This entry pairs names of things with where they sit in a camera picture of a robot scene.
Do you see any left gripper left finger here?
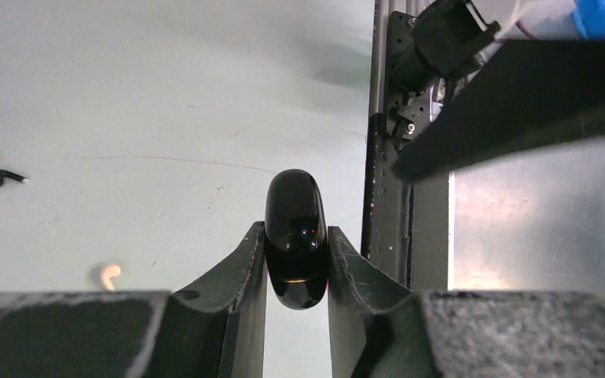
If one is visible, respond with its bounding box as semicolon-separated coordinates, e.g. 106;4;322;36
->
0;222;267;377

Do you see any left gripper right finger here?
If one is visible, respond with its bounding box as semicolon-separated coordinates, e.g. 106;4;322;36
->
328;226;605;377

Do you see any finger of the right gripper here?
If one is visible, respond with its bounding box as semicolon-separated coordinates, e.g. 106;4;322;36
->
392;40;605;183

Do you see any black earbud charging case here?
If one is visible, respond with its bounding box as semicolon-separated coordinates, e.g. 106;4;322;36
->
264;169;330;310

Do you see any black earbud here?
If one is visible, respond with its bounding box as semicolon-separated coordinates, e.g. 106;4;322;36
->
0;169;28;187

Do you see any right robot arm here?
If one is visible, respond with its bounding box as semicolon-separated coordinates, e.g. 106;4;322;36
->
391;1;605;183

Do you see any white earbud centre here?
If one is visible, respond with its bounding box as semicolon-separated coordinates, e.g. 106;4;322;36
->
98;264;121;291

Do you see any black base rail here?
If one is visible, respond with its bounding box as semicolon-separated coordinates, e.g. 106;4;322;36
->
360;1;454;290

